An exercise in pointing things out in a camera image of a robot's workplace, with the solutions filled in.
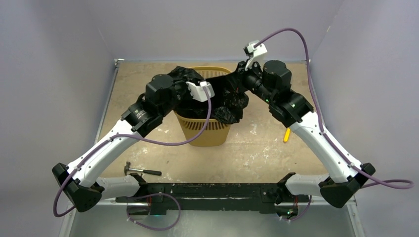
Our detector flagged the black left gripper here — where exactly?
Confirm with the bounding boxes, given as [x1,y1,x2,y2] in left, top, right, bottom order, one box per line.
[159,73,198,118]

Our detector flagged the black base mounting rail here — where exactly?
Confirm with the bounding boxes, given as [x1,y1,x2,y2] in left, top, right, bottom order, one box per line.
[116,183,309,215]

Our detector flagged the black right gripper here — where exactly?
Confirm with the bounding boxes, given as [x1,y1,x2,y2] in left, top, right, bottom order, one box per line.
[226,58,275,105]

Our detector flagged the yellow handled screwdriver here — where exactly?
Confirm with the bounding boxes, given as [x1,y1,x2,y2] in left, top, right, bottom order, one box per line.
[283,128,291,143]

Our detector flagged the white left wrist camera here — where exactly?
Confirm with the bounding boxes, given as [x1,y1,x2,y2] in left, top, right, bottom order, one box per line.
[186,81,215,102]

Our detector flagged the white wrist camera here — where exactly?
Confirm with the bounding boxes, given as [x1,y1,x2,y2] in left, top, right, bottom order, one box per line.
[186,81,215,102]
[244,40,268,71]

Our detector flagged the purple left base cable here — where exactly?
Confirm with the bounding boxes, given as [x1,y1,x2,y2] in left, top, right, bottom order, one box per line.
[126,192,182,231]

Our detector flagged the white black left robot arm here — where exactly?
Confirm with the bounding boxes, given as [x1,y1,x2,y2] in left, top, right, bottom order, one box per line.
[52,74,207,212]

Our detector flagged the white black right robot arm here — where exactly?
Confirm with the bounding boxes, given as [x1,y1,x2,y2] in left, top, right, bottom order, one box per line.
[233,60,376,208]

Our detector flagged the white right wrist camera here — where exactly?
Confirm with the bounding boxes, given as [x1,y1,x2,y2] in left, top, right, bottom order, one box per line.
[244,40,268,71]

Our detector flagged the black handled hammer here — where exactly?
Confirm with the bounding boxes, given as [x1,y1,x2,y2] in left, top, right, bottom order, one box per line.
[124,161,162,176]

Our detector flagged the black plastic trash bag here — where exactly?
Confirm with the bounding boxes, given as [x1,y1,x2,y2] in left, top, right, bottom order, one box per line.
[168,66,249,124]

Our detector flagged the yellow plastic trash bin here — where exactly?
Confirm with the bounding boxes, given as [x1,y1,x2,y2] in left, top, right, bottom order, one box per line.
[175,66,231,147]

